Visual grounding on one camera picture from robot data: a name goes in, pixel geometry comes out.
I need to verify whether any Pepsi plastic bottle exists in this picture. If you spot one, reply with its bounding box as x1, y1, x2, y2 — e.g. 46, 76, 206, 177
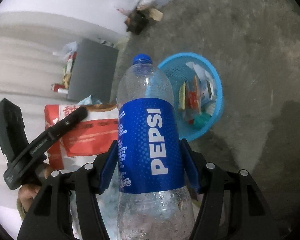
116, 54, 194, 239

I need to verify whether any clutter on cabinet top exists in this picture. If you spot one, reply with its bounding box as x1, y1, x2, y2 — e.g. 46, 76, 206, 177
51, 41, 78, 95

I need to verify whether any red snack wrapper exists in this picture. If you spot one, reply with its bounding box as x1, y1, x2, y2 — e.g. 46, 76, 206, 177
186, 91, 198, 109

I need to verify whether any yellow snack packet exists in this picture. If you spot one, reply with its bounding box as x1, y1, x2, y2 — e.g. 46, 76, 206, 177
178, 82, 186, 111

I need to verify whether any dark bag on floor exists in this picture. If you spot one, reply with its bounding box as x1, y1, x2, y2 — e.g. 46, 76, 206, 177
125, 10, 149, 35

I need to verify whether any blue plastic trash basket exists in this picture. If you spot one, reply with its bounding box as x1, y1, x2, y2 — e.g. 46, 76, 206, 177
159, 53, 224, 141

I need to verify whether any red white paper bag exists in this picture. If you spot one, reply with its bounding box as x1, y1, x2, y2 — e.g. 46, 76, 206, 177
47, 104, 119, 172

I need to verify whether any dark grey cabinet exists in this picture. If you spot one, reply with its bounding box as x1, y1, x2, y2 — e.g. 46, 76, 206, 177
67, 39, 119, 103

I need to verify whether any white curtain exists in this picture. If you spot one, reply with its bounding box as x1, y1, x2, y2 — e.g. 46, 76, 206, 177
0, 10, 131, 210

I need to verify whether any floral blue bed sheet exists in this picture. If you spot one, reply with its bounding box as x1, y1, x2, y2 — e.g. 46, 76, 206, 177
77, 95, 102, 105

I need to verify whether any person's left hand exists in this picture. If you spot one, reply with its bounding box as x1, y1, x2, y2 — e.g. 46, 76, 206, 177
16, 164, 53, 213

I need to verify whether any teal round object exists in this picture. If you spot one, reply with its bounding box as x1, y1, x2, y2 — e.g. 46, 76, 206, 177
193, 113, 211, 129

